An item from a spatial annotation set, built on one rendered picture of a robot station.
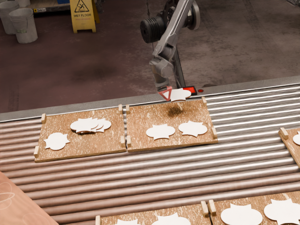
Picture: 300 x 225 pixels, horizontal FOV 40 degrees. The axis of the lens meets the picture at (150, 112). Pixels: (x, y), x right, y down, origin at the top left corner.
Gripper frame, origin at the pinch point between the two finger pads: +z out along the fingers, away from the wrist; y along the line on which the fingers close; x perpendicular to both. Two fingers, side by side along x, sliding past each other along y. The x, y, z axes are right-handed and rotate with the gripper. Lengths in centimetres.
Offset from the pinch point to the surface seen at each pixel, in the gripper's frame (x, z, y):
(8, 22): 163, 44, 379
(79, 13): 68, 57, 354
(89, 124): 39.9, -0.3, -1.7
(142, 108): 13.7, 8.0, 9.4
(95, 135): 38.0, 3.0, -7.5
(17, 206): 64, -12, -58
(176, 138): 2.4, 11.3, -19.4
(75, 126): 46.4, -1.8, -1.5
